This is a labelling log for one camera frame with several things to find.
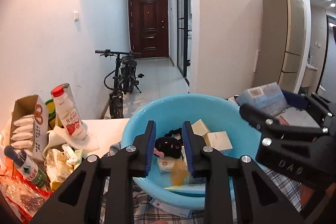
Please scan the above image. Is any light blue tissue pack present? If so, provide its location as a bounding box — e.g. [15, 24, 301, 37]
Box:
[236, 83, 288, 116]

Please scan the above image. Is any amber soap bar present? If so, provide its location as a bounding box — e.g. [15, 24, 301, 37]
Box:
[170, 160, 189, 186]

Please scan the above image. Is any light blue lotion tube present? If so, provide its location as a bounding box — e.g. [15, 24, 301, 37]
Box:
[165, 183, 206, 196]

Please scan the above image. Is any crumpled tissue paper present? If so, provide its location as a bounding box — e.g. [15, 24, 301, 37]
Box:
[45, 144, 83, 191]

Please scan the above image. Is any white wet wipes pack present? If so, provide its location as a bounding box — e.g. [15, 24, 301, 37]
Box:
[150, 198, 193, 218]

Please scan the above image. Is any cream cardboard box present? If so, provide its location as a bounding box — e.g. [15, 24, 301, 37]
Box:
[191, 119, 210, 138]
[205, 131, 233, 155]

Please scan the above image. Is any beige refrigerator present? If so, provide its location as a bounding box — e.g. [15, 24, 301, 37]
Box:
[252, 0, 305, 92]

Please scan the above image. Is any red snack bag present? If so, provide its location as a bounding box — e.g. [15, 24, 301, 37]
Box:
[1, 170, 54, 223]

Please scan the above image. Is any blue plaid shirt cloth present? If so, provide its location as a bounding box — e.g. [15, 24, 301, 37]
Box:
[99, 93, 302, 224]

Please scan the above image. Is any green label water bottle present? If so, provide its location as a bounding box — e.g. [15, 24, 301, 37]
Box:
[4, 145, 47, 188]

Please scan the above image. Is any strawberry milk bottle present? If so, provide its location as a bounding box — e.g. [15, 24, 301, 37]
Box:
[51, 86, 87, 140]

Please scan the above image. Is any cardboard pretzel snack box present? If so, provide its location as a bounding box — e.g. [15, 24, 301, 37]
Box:
[10, 95, 49, 162]

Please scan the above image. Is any blue plastic basin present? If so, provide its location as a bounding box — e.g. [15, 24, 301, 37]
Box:
[121, 94, 261, 210]

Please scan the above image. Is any black folding bicycle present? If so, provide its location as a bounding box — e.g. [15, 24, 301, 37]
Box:
[95, 49, 144, 119]

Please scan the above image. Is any dark red entrance door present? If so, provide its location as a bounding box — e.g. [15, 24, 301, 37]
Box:
[128, 0, 169, 58]

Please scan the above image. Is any white light switch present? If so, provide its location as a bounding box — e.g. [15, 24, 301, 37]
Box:
[73, 11, 79, 22]

